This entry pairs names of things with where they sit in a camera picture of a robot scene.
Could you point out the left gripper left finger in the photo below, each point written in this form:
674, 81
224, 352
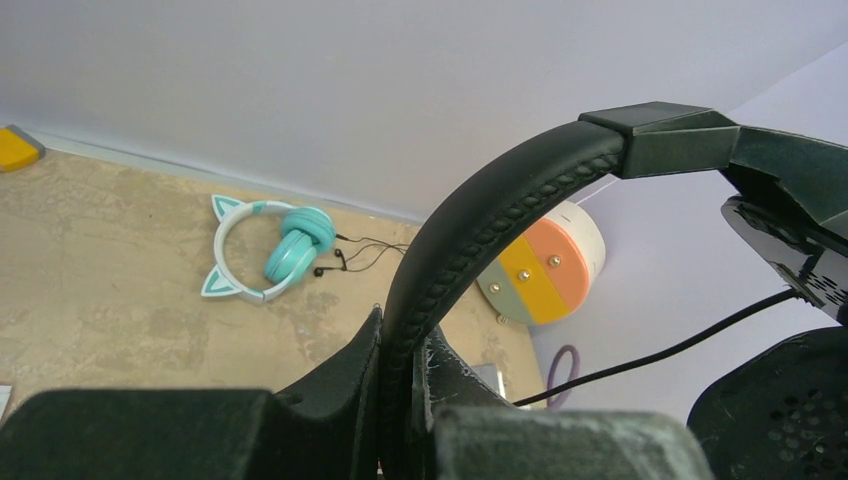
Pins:
323, 426

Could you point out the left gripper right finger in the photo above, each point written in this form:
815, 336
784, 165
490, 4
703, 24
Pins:
462, 429

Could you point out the black headphones with pink mic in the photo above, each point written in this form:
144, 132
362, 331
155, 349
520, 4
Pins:
782, 414

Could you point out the teal cat ear headphones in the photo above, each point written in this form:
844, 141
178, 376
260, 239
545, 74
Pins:
306, 233

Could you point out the round drawer cabinet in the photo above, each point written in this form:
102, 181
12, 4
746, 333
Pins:
546, 273

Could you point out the small red object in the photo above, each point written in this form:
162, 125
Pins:
6, 392

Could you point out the yellow block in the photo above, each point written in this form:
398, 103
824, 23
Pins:
19, 149

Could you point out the black wired earbuds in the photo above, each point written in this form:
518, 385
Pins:
370, 250

